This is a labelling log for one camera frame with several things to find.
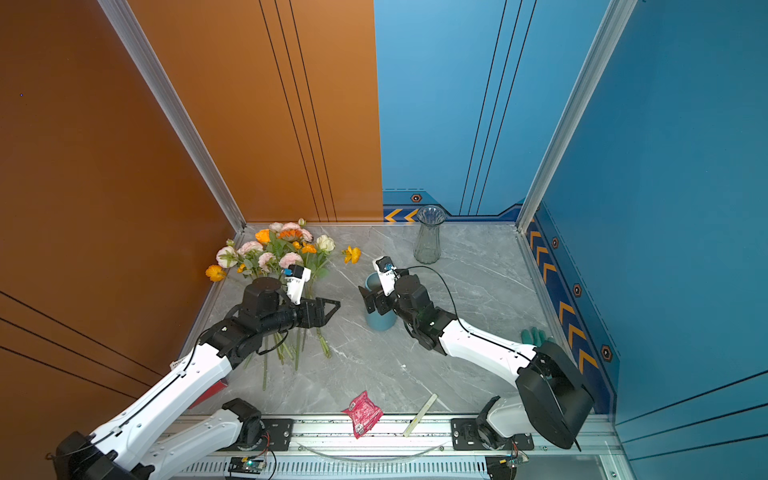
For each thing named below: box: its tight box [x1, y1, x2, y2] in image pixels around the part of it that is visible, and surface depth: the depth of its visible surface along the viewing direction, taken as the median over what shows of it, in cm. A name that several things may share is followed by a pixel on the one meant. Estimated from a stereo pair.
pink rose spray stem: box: [237, 218, 313, 283], surface depth 107 cm
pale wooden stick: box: [403, 393, 438, 438], surface depth 78 cm
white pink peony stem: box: [216, 246, 239, 268], surface depth 107 cm
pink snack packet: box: [341, 390, 384, 439], surface depth 77 cm
